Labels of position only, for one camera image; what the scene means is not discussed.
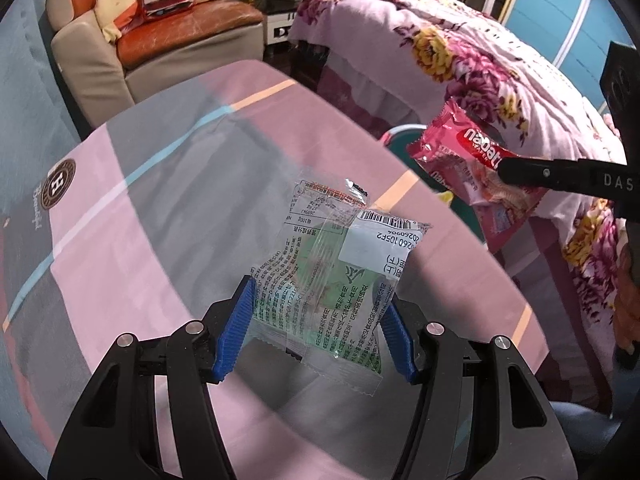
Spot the beige orange armchair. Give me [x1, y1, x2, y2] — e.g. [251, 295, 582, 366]
[46, 0, 266, 128]

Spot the white curved pole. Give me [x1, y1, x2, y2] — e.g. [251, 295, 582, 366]
[552, 0, 596, 68]

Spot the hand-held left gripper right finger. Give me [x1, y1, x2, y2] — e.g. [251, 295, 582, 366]
[377, 300, 576, 480]

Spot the pink floral blanket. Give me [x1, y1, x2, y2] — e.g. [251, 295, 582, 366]
[290, 0, 640, 361]

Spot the red wafer packet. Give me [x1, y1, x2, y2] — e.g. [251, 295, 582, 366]
[406, 97, 548, 221]

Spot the person's leg in jeans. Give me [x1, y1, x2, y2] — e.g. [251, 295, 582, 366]
[550, 400, 623, 480]

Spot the clear green print snack packet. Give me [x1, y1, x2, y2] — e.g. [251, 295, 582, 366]
[247, 177, 432, 397]

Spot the white glass cabinet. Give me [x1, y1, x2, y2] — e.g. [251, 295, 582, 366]
[255, 0, 326, 48]

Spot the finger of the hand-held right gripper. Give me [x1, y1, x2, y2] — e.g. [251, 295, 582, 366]
[497, 156, 640, 198]

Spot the yellow cushion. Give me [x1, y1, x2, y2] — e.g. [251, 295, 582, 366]
[95, 0, 148, 43]

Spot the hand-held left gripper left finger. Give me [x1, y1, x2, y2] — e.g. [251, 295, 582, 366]
[47, 275, 258, 480]

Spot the teal trash bin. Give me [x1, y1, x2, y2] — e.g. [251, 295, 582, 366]
[382, 124, 493, 251]

